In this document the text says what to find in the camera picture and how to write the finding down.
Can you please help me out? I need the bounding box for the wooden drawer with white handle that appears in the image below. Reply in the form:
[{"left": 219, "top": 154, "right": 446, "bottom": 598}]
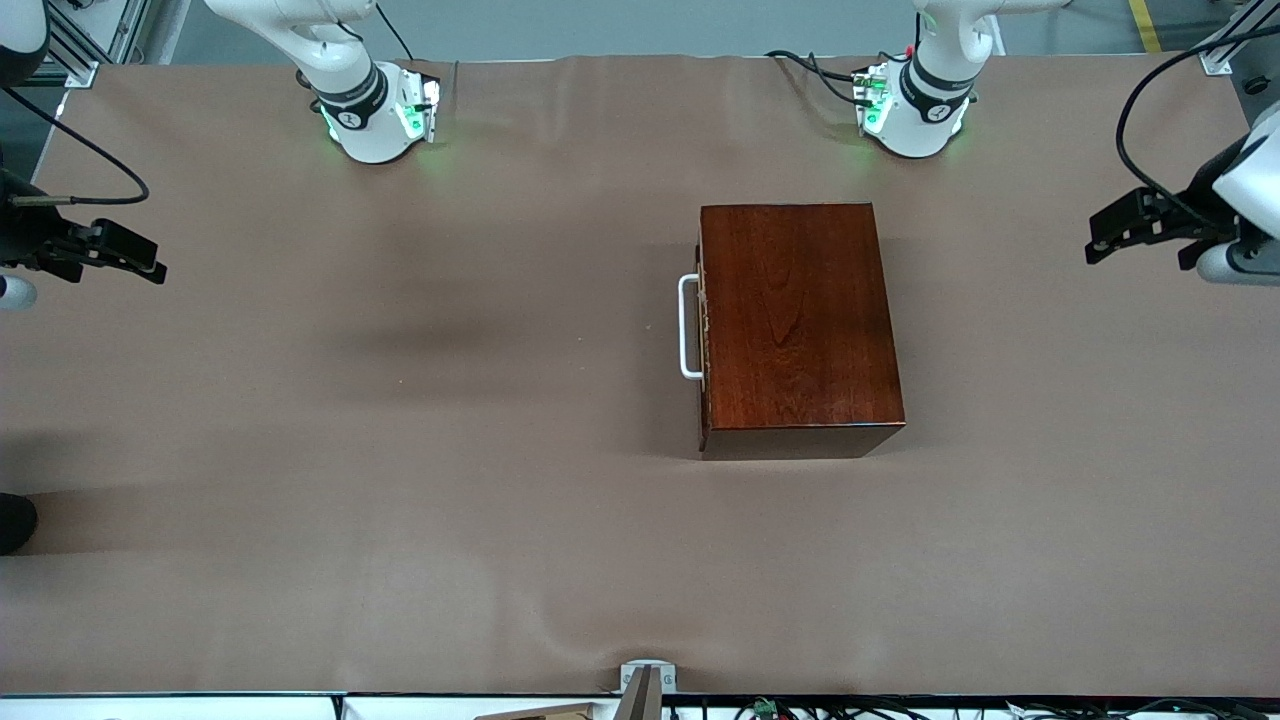
[{"left": 678, "top": 238, "right": 711, "bottom": 451}]

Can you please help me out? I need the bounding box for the black arm base cable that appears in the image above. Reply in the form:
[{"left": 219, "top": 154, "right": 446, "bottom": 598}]
[
  {"left": 375, "top": 0, "right": 416, "bottom": 61},
  {"left": 765, "top": 48, "right": 883, "bottom": 106}
]

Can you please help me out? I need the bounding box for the brown cardboard piece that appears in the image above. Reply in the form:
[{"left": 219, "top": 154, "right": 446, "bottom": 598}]
[{"left": 475, "top": 703, "right": 596, "bottom": 720}]

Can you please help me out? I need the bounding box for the aluminium camera post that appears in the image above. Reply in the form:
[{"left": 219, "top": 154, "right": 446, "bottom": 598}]
[{"left": 615, "top": 660, "right": 678, "bottom": 720}]

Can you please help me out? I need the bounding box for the black rounded object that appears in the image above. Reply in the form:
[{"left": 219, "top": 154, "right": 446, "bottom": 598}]
[{"left": 0, "top": 493, "right": 38, "bottom": 556}]

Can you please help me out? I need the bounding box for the aluminium frame profile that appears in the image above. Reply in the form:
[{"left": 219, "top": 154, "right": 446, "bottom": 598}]
[
  {"left": 40, "top": 0, "right": 151, "bottom": 89},
  {"left": 1195, "top": 0, "right": 1280, "bottom": 76}
]

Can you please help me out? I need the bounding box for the brown table cover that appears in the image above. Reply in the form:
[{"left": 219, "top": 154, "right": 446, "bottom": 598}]
[{"left": 0, "top": 52, "right": 1280, "bottom": 698}]

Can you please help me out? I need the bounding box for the dark brown wooden cabinet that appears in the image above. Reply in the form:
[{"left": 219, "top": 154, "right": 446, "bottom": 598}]
[{"left": 697, "top": 203, "right": 907, "bottom": 461}]

